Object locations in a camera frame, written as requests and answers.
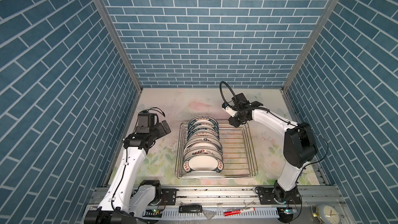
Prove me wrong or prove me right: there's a black remote device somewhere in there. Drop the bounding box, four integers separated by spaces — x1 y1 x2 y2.
178 204 203 214

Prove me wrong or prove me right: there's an aluminium mounting rail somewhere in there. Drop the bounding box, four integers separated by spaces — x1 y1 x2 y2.
161 186 344 207

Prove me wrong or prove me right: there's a small green red rimmed plate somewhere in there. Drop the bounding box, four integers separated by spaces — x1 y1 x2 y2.
182 155 224 173

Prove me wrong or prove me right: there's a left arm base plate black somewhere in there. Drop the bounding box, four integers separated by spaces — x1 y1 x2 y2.
155 188 177 206

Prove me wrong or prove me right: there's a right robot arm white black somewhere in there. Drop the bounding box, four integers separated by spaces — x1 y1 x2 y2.
222 103 318 203

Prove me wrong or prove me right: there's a green led circuit board left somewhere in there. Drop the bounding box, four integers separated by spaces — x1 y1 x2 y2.
143 209 163 218

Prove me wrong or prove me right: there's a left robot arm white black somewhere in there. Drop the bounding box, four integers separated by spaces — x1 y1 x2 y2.
84 120 171 224

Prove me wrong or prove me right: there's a green led circuit board right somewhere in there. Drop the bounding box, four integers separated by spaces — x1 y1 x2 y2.
277 207 295 224

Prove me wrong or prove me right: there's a rear plate in rack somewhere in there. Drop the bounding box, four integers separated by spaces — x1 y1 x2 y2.
188 115 219 127

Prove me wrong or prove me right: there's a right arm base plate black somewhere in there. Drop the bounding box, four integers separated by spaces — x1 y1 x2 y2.
254 187 302 205

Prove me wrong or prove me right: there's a white slotted cable duct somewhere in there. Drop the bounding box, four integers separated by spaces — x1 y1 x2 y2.
143 207 279 220

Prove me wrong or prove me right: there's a metal wire dish rack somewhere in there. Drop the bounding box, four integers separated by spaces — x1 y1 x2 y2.
175 120 258 179

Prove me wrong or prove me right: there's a green led circuit board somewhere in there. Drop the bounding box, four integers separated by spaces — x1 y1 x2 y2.
143 209 163 218
277 207 295 224

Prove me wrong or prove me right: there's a round analog clock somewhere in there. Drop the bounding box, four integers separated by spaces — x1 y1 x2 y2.
311 204 341 224

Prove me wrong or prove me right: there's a plate in rack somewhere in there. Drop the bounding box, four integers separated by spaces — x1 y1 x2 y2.
187 130 220 139
186 136 222 148
188 115 219 127
188 123 219 133

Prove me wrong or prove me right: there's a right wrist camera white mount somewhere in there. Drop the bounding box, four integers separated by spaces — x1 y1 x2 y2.
222 93 250 117

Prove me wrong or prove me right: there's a red marker pen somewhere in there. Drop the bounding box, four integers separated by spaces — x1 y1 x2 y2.
224 207 256 217

